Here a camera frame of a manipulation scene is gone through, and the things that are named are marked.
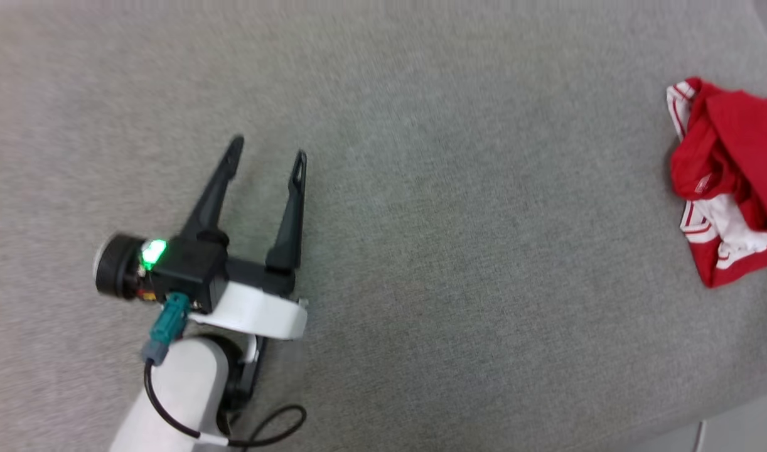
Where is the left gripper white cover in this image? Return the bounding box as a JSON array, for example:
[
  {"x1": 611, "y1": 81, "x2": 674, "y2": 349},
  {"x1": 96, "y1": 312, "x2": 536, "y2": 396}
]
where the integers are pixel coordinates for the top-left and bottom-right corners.
[{"x1": 95, "y1": 134, "x2": 309, "y2": 342}]

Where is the red and white shirt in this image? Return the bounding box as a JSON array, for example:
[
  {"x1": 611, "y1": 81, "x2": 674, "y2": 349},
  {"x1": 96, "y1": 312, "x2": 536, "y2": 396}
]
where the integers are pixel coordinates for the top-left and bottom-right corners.
[{"x1": 666, "y1": 77, "x2": 767, "y2": 289}]

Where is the grey fabric sofa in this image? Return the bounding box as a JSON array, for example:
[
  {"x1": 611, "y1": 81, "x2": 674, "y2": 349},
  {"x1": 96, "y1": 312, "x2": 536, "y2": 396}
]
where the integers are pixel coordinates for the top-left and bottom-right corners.
[{"x1": 0, "y1": 0, "x2": 767, "y2": 452}]

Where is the teal cable connector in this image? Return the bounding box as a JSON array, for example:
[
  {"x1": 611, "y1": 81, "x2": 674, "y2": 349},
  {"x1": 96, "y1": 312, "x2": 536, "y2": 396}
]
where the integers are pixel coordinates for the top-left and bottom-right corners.
[{"x1": 141, "y1": 293, "x2": 191, "y2": 367}]

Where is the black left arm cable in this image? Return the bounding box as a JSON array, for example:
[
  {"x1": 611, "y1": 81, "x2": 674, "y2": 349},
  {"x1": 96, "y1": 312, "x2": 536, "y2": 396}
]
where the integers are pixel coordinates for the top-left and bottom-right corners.
[{"x1": 143, "y1": 361, "x2": 308, "y2": 448}]

